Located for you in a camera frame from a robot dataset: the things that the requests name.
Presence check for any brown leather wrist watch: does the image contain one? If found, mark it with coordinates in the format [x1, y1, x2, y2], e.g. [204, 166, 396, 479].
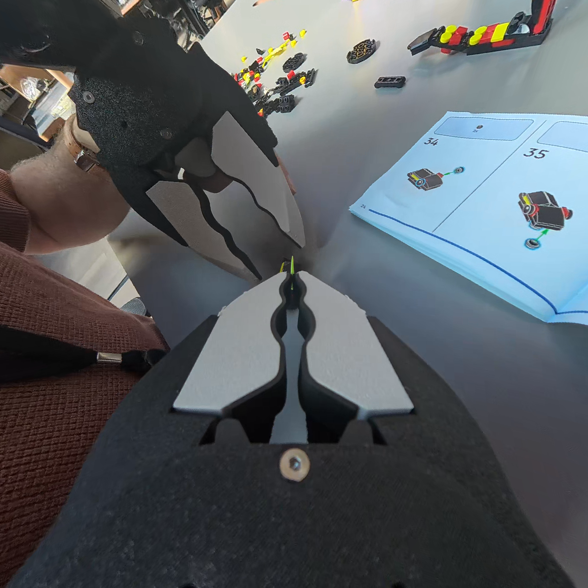
[64, 115, 105, 174]

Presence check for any blue building instruction booklet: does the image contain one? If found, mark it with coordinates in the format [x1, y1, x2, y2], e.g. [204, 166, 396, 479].
[348, 110, 588, 328]

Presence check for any person's left hand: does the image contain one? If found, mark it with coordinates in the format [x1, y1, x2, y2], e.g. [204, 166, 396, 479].
[198, 156, 298, 194]

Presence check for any black shoulder strap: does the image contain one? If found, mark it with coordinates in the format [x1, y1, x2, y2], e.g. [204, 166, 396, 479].
[0, 324, 166, 384]

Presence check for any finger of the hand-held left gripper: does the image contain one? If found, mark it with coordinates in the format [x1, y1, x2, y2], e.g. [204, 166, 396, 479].
[145, 180, 263, 282]
[210, 110, 307, 250]

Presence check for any pile of small loose bricks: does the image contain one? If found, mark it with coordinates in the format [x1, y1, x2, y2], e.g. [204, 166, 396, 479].
[232, 28, 319, 118]

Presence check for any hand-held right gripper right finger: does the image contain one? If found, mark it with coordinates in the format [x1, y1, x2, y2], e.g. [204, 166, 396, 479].
[296, 271, 415, 445]

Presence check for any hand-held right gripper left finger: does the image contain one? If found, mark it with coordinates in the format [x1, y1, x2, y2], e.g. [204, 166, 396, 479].
[171, 272, 294, 445]

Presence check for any person's left forearm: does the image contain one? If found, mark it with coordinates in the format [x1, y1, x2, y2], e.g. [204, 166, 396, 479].
[9, 133, 134, 255]

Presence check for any person's rust knit sweater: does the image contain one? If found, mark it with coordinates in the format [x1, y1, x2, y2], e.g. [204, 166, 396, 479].
[0, 168, 171, 588]

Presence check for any black red yellow brick model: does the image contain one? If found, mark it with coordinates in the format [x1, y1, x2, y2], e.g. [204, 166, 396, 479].
[407, 0, 555, 58]

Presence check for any round black brick plate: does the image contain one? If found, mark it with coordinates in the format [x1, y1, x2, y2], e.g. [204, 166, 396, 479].
[346, 39, 380, 64]

